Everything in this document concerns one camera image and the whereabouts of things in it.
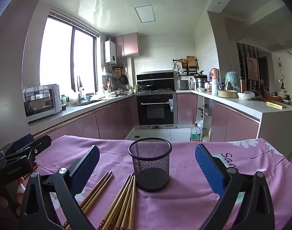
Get hanging frying pan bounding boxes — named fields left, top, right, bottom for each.
left=119, top=68, right=128, bottom=85

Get teal plastic bag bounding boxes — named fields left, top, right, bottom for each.
left=226, top=71, right=240, bottom=91

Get white countertop oven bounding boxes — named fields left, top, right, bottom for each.
left=24, top=84, right=62, bottom=122

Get pink base cabinets with sink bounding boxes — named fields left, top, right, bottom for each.
left=29, top=93, right=137, bottom=140

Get white plastic bag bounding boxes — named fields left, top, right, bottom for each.
left=237, top=91, right=256, bottom=100

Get cooking oil bottle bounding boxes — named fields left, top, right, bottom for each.
left=190, top=122, right=202, bottom=142

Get kitchen window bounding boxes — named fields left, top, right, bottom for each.
left=39, top=14, right=100, bottom=93

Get flat yellow box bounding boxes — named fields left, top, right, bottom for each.
left=266, top=101, right=288, bottom=109

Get chrome kitchen faucet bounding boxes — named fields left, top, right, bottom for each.
left=76, top=75, right=83, bottom=101

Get black mesh pen holder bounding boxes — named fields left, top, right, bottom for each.
left=128, top=138, right=172, bottom=192

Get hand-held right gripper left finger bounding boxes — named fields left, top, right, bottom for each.
left=19, top=145, right=100, bottom=230

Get black range hood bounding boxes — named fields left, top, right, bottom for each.
left=136, top=71, right=175, bottom=92

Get person's left hand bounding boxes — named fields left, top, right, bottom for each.
left=15, top=176, right=26, bottom=216

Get framed wall painting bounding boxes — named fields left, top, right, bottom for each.
left=246, top=56, right=259, bottom=81

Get striped wall panel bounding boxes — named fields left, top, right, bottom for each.
left=236, top=43, right=259, bottom=89

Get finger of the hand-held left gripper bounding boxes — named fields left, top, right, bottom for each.
left=5, top=135, right=52, bottom=164
left=0, top=134, right=35, bottom=158

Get pink wall cabinet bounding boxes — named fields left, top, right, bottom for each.
left=112, top=33, right=140, bottom=58

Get black wall rack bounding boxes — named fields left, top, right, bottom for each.
left=173, top=56, right=199, bottom=76

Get square ceiling light panel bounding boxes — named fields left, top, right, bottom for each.
left=134, top=5, right=157, bottom=24

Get pink peninsula base cabinets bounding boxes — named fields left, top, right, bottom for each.
left=177, top=90, right=292, bottom=146

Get stainless steel pot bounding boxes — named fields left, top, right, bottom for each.
left=194, top=75, right=208, bottom=90

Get white wall water heater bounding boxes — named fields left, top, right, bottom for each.
left=104, top=39, right=117, bottom=65

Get black built-in oven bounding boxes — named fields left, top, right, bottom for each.
left=136, top=93, right=177, bottom=128

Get bunch of wooden chopsticks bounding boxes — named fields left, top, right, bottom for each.
left=62, top=171, right=137, bottom=230

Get pink floral tablecloth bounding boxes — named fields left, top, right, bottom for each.
left=32, top=135, right=292, bottom=230

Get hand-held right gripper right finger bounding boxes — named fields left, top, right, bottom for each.
left=195, top=144, right=276, bottom=230

